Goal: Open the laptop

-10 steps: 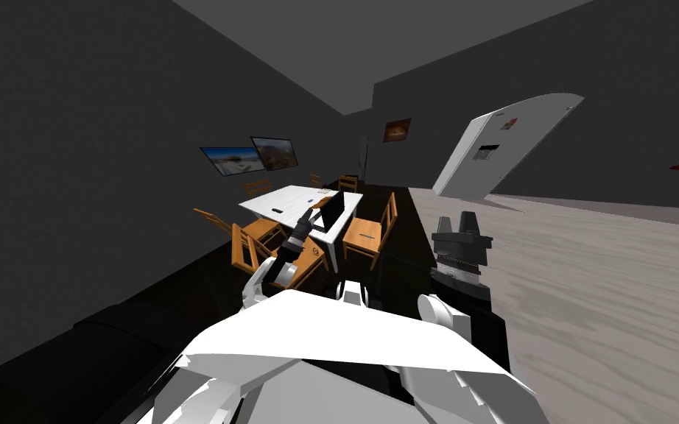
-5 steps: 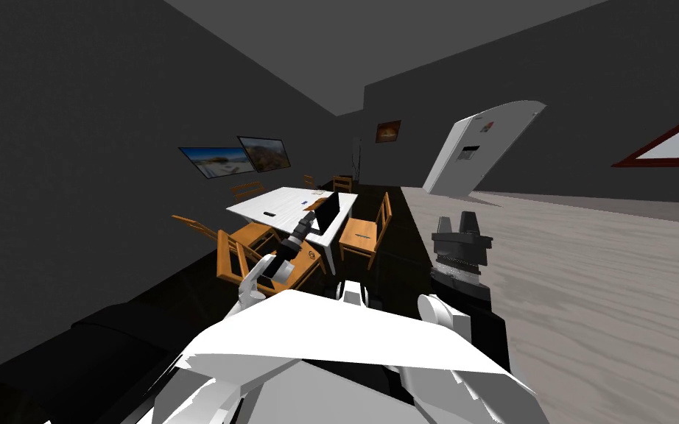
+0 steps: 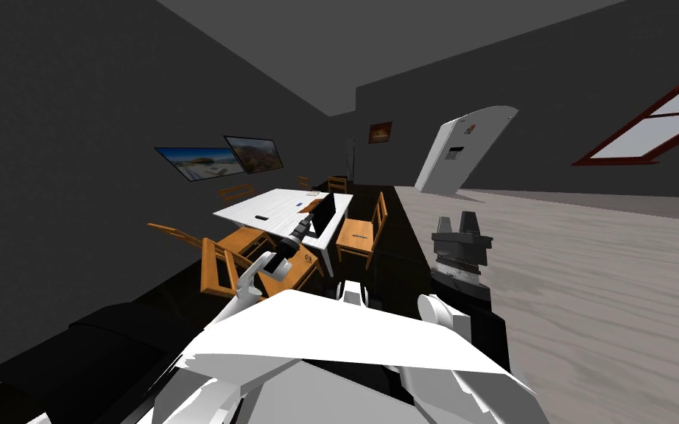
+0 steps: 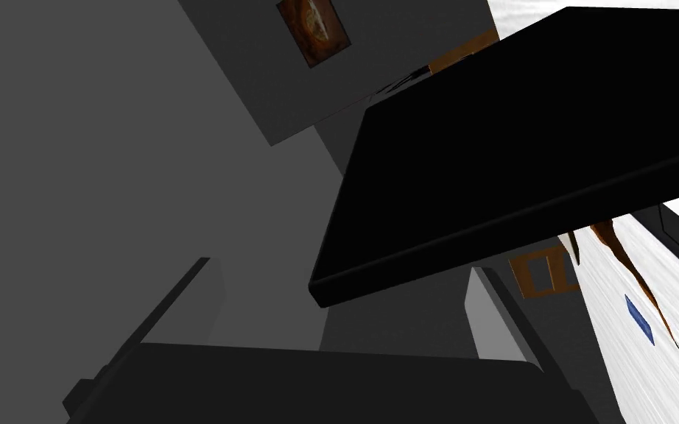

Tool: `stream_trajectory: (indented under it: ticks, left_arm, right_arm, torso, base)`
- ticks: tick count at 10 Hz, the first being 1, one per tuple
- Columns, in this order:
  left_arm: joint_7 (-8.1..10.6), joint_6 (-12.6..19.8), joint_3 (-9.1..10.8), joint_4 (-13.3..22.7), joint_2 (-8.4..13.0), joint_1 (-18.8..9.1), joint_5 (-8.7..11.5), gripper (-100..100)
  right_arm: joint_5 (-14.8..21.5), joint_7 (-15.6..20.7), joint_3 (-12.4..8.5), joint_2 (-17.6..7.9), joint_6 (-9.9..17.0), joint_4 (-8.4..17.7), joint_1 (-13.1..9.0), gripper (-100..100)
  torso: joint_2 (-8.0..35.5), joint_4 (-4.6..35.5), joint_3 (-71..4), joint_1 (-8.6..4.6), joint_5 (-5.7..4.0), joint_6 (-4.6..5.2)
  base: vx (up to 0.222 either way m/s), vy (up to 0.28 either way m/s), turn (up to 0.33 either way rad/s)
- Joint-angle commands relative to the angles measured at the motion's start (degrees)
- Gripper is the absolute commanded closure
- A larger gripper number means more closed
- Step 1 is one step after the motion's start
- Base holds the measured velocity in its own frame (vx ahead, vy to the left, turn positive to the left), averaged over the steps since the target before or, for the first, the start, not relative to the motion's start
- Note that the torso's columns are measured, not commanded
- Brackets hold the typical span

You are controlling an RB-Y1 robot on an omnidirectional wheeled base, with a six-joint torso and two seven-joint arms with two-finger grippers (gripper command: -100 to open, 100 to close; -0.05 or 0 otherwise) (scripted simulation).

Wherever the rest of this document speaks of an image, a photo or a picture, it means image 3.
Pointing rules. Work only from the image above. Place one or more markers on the blue landscape wall picture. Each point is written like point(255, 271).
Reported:
point(201, 162)

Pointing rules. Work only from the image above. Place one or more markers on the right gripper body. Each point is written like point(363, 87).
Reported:
point(462, 246)

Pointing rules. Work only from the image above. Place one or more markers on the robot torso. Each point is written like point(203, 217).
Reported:
point(328, 335)

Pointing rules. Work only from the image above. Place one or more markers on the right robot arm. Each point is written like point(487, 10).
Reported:
point(481, 330)

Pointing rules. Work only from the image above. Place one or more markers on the white table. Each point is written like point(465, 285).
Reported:
point(274, 209)

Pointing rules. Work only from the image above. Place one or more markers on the small orange wall picture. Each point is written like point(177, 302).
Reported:
point(379, 132)

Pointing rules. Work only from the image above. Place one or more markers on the white fridge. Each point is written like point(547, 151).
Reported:
point(463, 153)

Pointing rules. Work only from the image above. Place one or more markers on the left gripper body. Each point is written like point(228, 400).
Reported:
point(325, 215)

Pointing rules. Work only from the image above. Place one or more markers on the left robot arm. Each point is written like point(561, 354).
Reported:
point(257, 277)

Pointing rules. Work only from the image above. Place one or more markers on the red-framed window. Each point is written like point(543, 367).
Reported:
point(652, 132)

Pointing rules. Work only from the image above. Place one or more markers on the wooden chair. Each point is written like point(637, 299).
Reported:
point(236, 192)
point(358, 235)
point(219, 271)
point(303, 182)
point(337, 184)
point(245, 238)

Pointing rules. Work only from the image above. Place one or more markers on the brown landscape wall picture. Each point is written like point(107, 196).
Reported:
point(255, 154)

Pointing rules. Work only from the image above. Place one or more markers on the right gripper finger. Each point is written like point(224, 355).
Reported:
point(469, 223)
point(445, 226)

